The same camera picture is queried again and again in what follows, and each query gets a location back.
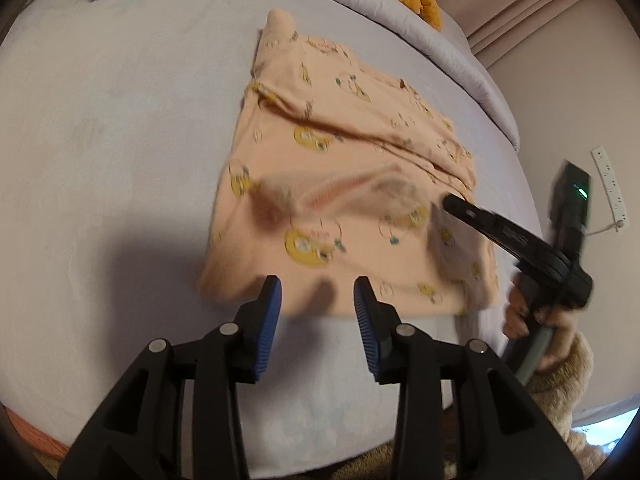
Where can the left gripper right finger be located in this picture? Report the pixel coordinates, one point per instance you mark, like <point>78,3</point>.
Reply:
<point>458,393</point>

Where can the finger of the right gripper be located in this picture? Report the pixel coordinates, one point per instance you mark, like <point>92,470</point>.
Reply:
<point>506,234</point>

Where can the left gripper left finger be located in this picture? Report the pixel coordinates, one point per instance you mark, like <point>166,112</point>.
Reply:
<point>135,433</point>

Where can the peach duck print shirt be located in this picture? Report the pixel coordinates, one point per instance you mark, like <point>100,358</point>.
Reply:
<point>338,171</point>

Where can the person's right hand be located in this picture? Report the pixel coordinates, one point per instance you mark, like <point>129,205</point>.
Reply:
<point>541,325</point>

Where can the white power strip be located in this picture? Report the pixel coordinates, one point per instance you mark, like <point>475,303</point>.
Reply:
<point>612,189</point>

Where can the lilac folded duvet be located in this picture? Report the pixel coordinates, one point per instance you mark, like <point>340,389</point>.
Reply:
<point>459,64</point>

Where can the lilac bed sheet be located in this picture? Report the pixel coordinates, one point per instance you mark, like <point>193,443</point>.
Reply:
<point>116,117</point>

